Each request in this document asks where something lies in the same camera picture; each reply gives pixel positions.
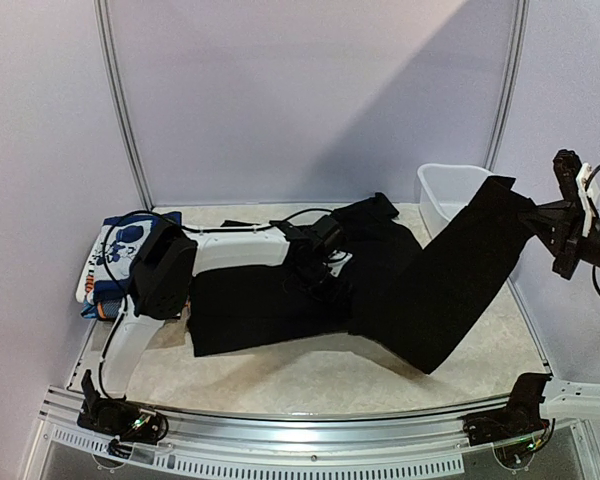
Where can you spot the white plastic basket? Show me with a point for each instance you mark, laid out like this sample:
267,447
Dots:
445,190

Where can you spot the black garment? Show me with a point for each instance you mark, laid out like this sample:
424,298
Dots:
417,301

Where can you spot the wall aluminium profile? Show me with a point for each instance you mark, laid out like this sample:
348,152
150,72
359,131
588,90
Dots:
510,73
121,109

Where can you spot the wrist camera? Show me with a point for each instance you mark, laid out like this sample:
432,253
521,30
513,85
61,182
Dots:
337,261
577,186

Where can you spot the aluminium front rail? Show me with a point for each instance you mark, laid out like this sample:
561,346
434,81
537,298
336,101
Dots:
430,444

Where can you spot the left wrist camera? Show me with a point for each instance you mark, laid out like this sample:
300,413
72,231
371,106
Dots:
337,261

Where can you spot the right wall aluminium profile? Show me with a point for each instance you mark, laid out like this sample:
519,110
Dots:
510,73

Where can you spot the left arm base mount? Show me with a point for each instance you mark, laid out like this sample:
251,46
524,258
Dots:
126,423

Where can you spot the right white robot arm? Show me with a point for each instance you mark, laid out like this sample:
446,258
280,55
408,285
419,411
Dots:
564,398

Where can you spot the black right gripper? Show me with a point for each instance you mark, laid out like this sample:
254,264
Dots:
566,232

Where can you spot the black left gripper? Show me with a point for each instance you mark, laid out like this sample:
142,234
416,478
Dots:
337,296

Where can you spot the navy blue t-shirt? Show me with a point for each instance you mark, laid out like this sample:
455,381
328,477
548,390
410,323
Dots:
117,245

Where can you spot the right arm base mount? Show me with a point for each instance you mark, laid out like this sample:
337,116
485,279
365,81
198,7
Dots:
516,431

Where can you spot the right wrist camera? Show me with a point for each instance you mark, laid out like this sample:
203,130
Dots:
577,186

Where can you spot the left wall aluminium profile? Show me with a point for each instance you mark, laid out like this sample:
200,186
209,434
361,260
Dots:
121,109

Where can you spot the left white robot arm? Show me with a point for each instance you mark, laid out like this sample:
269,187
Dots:
161,273

